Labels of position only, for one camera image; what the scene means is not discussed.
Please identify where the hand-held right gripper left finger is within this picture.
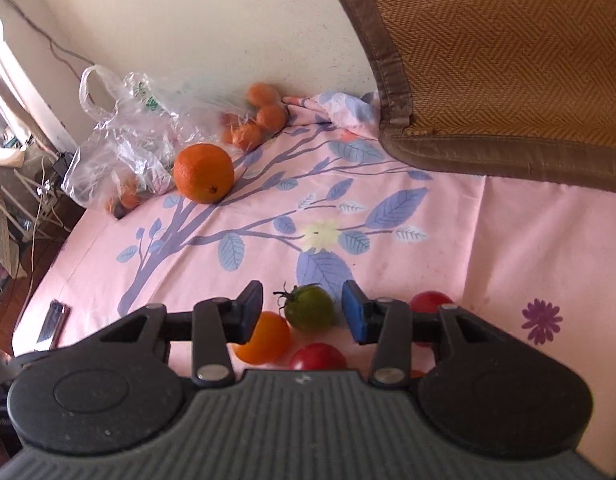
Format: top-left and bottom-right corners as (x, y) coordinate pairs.
(95, 281), (265, 389)

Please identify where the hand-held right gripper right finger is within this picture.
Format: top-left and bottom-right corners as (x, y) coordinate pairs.
(341, 280), (526, 390)

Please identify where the orange tomato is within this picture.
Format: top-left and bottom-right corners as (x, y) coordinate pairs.
(233, 311), (291, 365)

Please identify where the green tomato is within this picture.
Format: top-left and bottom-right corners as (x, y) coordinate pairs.
(274, 283), (335, 332)

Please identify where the red tomato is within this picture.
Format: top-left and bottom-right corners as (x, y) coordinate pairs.
(410, 290), (455, 349)
(289, 343), (349, 372)

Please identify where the large orange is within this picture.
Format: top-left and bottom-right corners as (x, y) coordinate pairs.
(173, 143), (235, 205)

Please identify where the pink printed bedsheet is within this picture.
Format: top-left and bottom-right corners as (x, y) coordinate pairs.
(10, 91), (616, 480)

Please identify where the smartphone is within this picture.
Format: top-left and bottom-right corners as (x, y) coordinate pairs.
(35, 299), (72, 352)

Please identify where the clear plastic bag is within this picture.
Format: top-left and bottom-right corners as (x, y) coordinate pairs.
(61, 64), (289, 209)

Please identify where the brown woven seat mat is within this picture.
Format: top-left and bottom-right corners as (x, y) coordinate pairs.
(315, 0), (616, 194)

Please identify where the white wire rack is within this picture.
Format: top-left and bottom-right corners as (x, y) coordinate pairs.
(0, 164), (56, 242)

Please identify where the thin dark wall cable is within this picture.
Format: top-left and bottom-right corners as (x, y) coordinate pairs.
(0, 0), (97, 69)

